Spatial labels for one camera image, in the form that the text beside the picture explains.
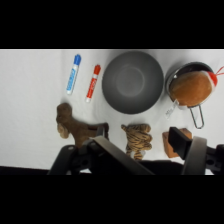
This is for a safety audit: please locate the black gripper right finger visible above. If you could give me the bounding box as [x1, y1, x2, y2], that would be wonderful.
[168, 126, 224, 176]

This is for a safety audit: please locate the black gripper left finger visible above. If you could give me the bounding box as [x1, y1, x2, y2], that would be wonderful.
[48, 134, 155, 176]

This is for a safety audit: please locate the brown plush deer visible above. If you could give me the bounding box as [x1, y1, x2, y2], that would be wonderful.
[55, 102, 110, 149]

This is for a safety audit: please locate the grey bowl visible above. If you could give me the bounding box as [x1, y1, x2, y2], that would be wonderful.
[101, 50, 165, 115]

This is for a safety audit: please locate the brown wooden block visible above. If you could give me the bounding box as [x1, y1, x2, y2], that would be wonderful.
[161, 127, 193, 159]

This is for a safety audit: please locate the striped plush tiger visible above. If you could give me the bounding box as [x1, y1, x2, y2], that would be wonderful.
[120, 123, 154, 161]

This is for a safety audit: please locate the white tag on plush ball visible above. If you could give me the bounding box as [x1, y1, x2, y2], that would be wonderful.
[164, 99, 181, 120]

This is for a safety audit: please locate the brown plush ball red end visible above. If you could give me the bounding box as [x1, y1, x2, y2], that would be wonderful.
[168, 65, 224, 108]

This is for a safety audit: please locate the red white marker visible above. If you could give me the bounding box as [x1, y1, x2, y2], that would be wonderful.
[85, 64, 102, 104]

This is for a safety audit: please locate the blue white marker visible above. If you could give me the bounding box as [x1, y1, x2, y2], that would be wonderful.
[65, 53, 82, 96]

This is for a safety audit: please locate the small metal pot with handle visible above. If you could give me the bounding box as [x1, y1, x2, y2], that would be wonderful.
[164, 61, 216, 130]

